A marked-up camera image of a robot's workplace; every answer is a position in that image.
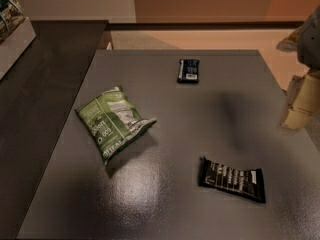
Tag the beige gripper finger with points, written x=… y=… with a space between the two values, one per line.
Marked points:
x=295 y=119

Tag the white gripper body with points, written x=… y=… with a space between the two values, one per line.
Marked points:
x=310 y=45

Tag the green jalapeno chip bag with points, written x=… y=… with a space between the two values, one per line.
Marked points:
x=113 y=122

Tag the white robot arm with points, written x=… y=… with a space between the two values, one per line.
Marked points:
x=305 y=42

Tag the black snack bar wrapper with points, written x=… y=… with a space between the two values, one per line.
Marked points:
x=248 y=184

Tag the dark blue snack packet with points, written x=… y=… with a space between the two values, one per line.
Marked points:
x=188 y=71

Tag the white snack display box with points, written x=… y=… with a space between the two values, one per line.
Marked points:
x=14 y=45

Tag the snack bags in box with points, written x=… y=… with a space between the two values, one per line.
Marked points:
x=11 y=16

